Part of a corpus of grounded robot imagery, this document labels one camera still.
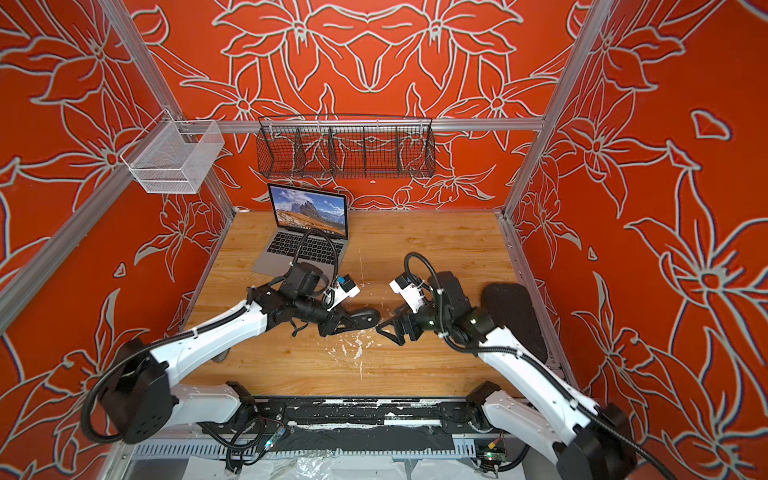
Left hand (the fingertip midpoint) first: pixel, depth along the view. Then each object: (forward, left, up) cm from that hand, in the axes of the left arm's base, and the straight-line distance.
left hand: (356, 321), depth 76 cm
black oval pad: (+12, -45, -8) cm, 47 cm away
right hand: (0, -8, +4) cm, 9 cm away
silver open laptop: (+40, +23, -8) cm, 47 cm away
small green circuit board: (-25, -35, -14) cm, 45 cm away
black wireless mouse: (0, -2, +3) cm, 3 cm away
